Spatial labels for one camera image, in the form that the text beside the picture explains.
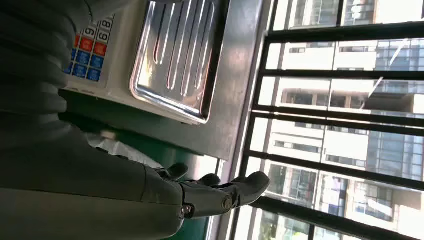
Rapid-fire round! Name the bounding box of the green conveyor belt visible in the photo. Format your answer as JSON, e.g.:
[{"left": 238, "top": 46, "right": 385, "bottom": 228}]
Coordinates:
[{"left": 59, "top": 112, "right": 239, "bottom": 240}]

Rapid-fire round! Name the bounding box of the white electronic scale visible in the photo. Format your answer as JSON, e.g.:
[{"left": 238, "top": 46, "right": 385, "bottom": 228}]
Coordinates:
[{"left": 62, "top": 0, "right": 204, "bottom": 127}]

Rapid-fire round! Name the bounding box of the black window grille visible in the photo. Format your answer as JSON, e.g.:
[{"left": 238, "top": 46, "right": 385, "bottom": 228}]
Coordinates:
[{"left": 228, "top": 0, "right": 424, "bottom": 240}]

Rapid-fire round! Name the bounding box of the steel weighing tray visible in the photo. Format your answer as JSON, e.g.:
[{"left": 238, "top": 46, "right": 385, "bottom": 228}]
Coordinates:
[{"left": 129, "top": 0, "right": 222, "bottom": 125}]

